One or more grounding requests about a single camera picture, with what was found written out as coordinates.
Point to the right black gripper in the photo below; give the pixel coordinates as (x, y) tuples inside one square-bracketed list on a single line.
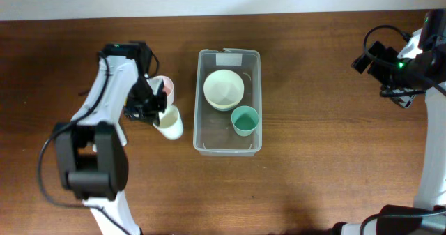
[(386, 55)]

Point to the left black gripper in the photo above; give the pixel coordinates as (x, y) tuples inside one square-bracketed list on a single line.
[(150, 114)]

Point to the white plastic cup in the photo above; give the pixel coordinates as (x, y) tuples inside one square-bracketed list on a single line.
[(170, 123)]

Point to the white plastic bowl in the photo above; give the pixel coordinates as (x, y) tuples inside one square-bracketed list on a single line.
[(223, 87)]

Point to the yellow plastic bowl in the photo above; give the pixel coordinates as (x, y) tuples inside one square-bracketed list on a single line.
[(223, 108)]

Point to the green plastic cup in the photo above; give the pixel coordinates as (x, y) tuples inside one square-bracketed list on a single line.
[(245, 120)]

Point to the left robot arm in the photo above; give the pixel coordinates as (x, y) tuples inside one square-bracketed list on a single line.
[(89, 149)]

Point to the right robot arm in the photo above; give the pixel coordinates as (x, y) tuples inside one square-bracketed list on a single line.
[(418, 69)]

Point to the clear plastic storage container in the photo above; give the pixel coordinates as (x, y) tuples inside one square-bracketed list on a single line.
[(214, 134)]

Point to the pink plastic cup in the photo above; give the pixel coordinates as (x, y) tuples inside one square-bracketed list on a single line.
[(168, 89)]

